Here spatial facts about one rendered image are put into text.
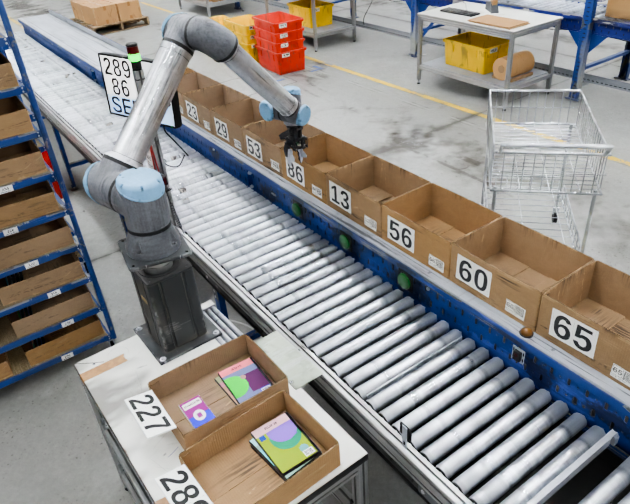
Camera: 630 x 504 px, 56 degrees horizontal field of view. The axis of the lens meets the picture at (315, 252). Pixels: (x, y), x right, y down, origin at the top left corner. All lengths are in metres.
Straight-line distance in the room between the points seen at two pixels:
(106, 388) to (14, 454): 1.11
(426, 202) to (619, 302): 0.90
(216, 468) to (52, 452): 1.44
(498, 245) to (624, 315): 0.53
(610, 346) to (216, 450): 1.22
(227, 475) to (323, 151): 1.88
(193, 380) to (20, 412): 1.49
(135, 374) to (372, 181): 1.45
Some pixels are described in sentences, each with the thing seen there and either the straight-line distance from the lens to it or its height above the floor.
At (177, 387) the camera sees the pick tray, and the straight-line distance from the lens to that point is 2.15.
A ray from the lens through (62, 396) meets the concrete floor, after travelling 3.45.
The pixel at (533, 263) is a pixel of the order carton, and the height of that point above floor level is 0.91.
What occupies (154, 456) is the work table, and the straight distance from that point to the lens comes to 2.00.
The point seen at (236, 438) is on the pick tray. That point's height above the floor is 0.77.
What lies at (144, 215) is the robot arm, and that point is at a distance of 2.01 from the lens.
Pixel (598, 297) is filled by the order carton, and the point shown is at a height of 0.91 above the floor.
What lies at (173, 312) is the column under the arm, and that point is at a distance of 2.22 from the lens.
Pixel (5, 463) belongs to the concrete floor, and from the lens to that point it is 3.28.
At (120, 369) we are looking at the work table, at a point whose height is 0.75.
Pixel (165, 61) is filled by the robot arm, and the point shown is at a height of 1.71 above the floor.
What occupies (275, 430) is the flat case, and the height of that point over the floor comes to 0.80.
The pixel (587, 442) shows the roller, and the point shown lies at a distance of 2.03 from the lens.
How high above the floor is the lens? 2.26
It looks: 34 degrees down
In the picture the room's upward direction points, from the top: 5 degrees counter-clockwise
